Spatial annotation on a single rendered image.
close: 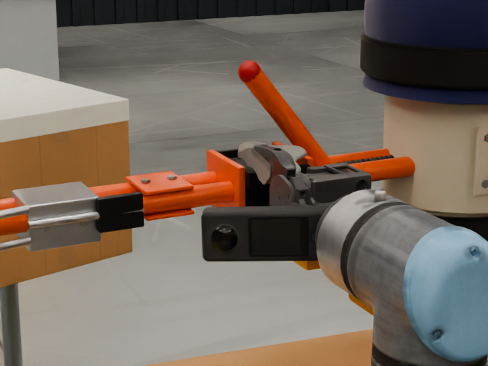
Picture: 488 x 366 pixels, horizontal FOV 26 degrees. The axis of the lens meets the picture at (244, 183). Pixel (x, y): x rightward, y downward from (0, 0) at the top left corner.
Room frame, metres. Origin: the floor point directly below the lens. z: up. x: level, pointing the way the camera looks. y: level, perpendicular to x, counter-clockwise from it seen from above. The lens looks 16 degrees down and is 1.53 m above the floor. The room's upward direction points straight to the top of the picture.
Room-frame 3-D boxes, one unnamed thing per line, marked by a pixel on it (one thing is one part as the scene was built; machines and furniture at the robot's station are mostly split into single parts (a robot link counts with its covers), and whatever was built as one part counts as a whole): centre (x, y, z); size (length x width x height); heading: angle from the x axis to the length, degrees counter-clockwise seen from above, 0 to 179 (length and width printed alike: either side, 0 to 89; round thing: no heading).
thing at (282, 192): (0.93, -0.08, 1.24); 0.12 x 0.09 x 0.08; 25
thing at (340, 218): (0.85, -0.11, 1.24); 0.09 x 0.05 x 0.10; 115
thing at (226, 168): (1.05, -0.02, 1.24); 0.10 x 0.08 x 0.06; 25
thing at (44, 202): (0.96, 0.18, 1.23); 0.07 x 0.07 x 0.04; 25
